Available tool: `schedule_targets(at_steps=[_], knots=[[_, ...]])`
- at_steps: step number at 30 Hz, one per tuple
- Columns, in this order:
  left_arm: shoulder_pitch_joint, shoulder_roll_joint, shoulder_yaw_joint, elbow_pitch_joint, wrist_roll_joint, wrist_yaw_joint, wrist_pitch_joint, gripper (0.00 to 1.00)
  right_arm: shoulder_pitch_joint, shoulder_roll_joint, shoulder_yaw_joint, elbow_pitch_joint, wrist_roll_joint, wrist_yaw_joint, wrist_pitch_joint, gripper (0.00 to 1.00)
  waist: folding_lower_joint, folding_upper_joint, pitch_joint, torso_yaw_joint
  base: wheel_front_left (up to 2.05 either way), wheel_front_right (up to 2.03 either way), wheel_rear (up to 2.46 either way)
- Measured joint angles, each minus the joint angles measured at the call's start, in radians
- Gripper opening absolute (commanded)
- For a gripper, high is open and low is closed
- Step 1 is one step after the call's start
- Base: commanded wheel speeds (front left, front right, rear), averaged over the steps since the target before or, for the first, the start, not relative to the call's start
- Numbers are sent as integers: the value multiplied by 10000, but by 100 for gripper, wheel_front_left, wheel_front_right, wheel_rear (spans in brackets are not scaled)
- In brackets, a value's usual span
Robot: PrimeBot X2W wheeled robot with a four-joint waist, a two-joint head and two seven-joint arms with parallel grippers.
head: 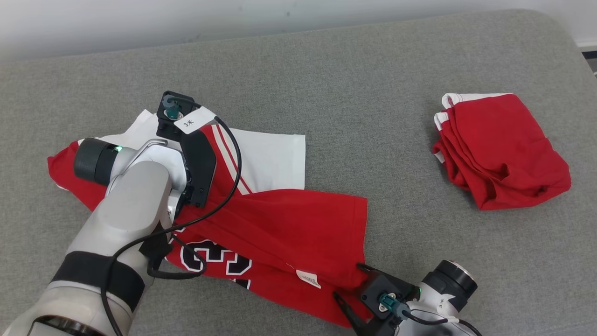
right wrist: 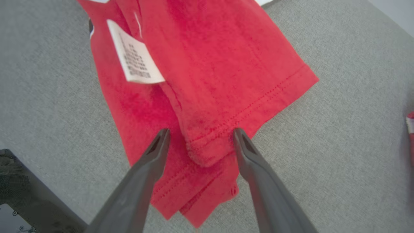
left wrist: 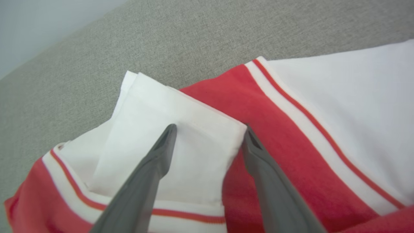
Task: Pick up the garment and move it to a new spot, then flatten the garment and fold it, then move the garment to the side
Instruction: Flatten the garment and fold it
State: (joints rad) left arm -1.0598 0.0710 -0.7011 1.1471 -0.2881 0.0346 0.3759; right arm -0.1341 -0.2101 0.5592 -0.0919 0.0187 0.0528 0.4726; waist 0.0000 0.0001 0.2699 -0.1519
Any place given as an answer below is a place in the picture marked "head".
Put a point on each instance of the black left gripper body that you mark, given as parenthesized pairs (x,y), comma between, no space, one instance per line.
(200,168)

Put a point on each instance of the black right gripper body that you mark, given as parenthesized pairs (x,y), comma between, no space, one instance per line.
(380,329)

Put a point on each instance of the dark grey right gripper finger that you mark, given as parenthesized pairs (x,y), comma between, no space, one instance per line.
(352,315)
(368,269)

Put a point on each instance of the red white basketball jersey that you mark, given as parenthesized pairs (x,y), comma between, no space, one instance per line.
(289,224)

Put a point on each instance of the red white basketball shorts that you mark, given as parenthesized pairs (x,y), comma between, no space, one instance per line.
(503,149)

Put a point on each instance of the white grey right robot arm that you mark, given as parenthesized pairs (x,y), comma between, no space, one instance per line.
(450,282)

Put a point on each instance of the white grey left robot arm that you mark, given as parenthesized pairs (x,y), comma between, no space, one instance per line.
(130,205)

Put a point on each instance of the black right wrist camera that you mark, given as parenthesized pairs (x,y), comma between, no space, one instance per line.
(380,289)

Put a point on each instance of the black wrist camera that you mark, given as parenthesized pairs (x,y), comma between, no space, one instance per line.
(380,289)
(167,123)

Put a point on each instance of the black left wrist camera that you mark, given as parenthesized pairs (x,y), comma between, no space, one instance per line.
(167,123)

